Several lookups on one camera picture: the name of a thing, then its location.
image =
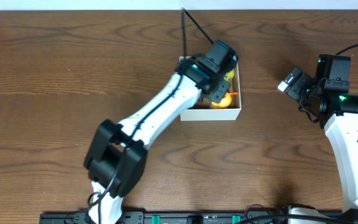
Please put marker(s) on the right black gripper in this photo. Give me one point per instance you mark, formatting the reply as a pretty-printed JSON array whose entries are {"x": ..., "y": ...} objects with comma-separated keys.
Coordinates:
[{"x": 301, "y": 83}]

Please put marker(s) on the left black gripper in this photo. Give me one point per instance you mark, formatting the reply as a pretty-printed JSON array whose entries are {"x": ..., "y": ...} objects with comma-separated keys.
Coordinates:
[{"x": 219, "y": 92}]

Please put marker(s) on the yellow rubber duck toy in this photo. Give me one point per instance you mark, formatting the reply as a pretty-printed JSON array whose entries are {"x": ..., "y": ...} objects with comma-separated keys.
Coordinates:
[{"x": 226, "y": 101}]

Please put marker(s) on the yellow ball blue letters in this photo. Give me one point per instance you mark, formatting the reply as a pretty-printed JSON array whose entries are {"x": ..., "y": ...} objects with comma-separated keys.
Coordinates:
[{"x": 229, "y": 75}]

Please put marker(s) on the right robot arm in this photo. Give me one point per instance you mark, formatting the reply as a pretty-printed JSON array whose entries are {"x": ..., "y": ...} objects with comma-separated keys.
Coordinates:
[{"x": 326, "y": 100}]

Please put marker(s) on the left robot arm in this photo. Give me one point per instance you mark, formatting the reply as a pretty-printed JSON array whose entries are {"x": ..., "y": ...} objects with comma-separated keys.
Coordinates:
[{"x": 118, "y": 152}]

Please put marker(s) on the white cardboard box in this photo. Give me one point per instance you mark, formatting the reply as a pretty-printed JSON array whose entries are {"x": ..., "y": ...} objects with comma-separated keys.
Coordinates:
[{"x": 195, "y": 105}]

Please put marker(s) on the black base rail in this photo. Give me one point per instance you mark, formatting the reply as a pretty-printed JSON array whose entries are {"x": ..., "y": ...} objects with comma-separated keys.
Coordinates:
[{"x": 256, "y": 213}]

